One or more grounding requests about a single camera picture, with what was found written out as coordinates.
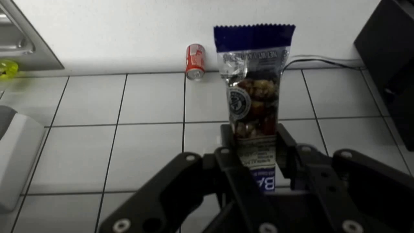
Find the black power cord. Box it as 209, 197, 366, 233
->
282, 57, 359, 71

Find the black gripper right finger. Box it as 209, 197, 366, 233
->
258, 126, 414, 233

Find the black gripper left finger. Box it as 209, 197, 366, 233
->
98, 124, 258, 233

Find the white soap dispenser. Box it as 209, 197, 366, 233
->
0, 105, 45, 214

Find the red soda can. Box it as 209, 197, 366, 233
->
184, 44, 205, 80

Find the stainless steel sink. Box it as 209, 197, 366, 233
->
0, 0, 64, 71

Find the yellow dish soap bottle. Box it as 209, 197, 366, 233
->
0, 60, 19, 80

